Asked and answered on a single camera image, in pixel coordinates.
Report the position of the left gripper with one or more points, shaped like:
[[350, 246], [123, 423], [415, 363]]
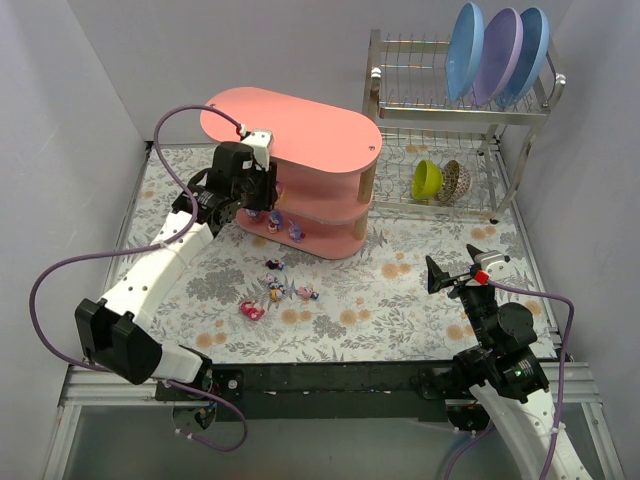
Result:
[[267, 186]]

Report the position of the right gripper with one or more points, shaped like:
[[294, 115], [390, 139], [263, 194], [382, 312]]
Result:
[[458, 279]]

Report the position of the purple bunny head toy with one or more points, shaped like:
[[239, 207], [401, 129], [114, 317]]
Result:
[[275, 221]]

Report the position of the pink purple cupcake toy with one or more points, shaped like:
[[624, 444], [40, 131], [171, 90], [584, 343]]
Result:
[[255, 216]]

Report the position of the blue white duck figure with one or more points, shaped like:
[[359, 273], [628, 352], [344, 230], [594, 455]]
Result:
[[273, 282]]

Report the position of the pink figure toy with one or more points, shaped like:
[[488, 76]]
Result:
[[307, 293], [252, 310]]

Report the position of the pink flowerpot toy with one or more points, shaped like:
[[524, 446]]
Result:
[[280, 192]]

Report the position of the yellow blue duck figure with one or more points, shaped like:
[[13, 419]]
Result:
[[276, 295]]

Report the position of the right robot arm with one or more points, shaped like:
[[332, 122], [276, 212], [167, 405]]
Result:
[[502, 373]]

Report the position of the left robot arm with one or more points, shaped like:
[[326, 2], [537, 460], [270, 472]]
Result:
[[114, 330]]

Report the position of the pink three-tier shelf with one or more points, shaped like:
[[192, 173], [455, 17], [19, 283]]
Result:
[[326, 158]]

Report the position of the black red mouse figure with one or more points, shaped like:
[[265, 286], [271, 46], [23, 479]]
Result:
[[274, 265]]

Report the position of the patterned ceramic bowl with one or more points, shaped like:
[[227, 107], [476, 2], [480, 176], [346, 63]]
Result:
[[456, 182]]

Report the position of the lime green bowl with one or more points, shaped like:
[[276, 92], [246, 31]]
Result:
[[427, 180]]

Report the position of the floral table mat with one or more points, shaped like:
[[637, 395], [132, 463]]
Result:
[[372, 306]]

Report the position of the steel dish rack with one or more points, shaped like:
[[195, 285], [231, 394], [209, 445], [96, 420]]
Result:
[[405, 95]]

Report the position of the left blue plate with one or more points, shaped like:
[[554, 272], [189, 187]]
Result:
[[464, 52]]

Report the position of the blue plate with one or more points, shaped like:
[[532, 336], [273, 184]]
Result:
[[464, 52], [535, 42]]

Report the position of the purple plate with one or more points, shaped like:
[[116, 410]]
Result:
[[502, 45]]

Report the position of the right blue plate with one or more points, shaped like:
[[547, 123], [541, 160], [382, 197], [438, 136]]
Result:
[[535, 42]]

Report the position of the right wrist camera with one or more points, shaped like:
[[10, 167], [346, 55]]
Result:
[[495, 264]]

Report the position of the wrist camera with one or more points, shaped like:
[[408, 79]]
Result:
[[260, 141], [495, 264]]

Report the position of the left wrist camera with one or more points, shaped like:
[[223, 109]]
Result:
[[260, 141]]

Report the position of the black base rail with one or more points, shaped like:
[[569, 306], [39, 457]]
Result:
[[423, 390]]

